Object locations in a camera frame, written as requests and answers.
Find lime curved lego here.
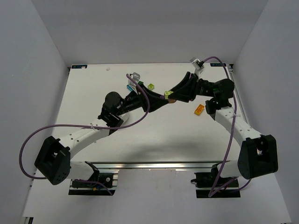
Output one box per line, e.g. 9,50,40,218
164,91,173,99

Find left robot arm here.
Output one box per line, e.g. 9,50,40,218
35,88,169,185

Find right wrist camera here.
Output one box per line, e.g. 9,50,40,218
190,57,205,78

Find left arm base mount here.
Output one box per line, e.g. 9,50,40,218
68,161,118,196

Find left blue label sticker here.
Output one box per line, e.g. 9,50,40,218
71,64,87,69

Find orange long lego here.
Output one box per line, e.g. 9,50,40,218
194,104,205,116

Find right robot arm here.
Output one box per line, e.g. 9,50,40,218
169,72,278,180

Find right blue label sticker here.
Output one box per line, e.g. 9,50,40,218
210,63,227,67

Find aluminium table rail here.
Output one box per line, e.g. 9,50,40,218
92,161,218,169

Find blue label sticker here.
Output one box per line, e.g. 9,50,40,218
210,63,227,67
71,64,87,69

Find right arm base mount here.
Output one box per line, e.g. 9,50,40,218
191,163,241,199

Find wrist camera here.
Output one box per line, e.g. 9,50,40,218
128,72,140,93
190,57,205,78

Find lime square lego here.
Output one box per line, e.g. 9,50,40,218
148,84,155,91

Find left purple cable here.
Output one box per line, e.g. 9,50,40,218
19,73,150,180

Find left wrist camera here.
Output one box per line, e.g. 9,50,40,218
128,72,140,93

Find white round divided container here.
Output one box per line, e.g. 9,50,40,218
118,112,130,123

